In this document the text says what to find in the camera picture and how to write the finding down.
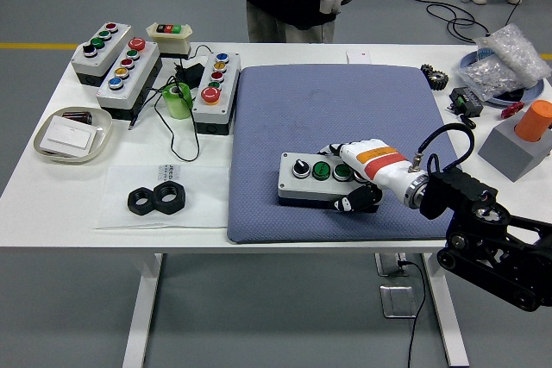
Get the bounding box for grey under-table control box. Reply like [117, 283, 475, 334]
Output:
[373, 253, 410, 278]

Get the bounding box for dark small cylinders pack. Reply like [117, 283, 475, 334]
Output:
[61, 110, 93, 126]

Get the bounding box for five-button box red mushroom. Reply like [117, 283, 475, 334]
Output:
[190, 51, 242, 135]

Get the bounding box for small white card box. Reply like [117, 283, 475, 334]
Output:
[345, 49, 373, 65]

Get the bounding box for blue-grey padded mat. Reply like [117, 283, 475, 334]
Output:
[226, 64, 482, 244]

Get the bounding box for clear bag of small parts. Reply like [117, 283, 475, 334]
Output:
[452, 57, 525, 102]

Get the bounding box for light blue plate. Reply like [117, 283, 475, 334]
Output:
[458, 49, 545, 107]

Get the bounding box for black module green terminal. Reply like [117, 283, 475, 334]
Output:
[447, 86, 484, 118]

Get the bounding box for green tape roll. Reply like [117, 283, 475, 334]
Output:
[162, 82, 192, 120]

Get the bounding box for metal floor outlet plate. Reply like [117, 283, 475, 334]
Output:
[379, 284, 428, 320]

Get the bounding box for bubble wrap bag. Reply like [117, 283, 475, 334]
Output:
[475, 22, 552, 92]

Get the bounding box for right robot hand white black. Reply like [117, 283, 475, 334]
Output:
[317, 138, 418, 214]

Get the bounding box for black metal gear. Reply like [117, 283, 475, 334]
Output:
[419, 62, 449, 91]

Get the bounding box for orange cylinder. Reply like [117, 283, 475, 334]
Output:
[513, 99, 552, 143]

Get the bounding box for five-button box blue yellow buttons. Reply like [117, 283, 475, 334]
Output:
[95, 37, 164, 122]

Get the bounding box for white wall switch panel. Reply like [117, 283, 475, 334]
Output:
[41, 115, 97, 152]

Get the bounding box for black hex nut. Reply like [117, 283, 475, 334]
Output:
[126, 186, 157, 215]
[153, 181, 187, 214]

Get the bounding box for thin black cord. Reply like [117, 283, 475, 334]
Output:
[128, 43, 215, 162]

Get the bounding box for cream switch box red green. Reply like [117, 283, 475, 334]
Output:
[146, 22, 193, 60]

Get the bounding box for small red clip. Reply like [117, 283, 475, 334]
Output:
[499, 101, 525, 119]

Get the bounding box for clear printed plastic bag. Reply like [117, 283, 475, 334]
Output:
[92, 164, 230, 231]

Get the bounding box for beige shallow tray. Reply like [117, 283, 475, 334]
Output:
[33, 106, 114, 166]

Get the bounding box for grey block holder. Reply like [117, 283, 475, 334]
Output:
[477, 115, 552, 183]

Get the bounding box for four-button box with knob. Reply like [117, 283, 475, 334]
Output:
[277, 151, 381, 214]

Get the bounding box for black power cable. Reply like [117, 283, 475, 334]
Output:
[397, 259, 428, 368]

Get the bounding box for black power adapter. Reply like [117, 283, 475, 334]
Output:
[173, 61, 204, 87]

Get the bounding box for white table leg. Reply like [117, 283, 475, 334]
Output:
[421, 253, 470, 368]
[122, 253, 164, 368]

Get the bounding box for grey four-button control box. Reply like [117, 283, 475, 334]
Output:
[70, 22, 132, 88]

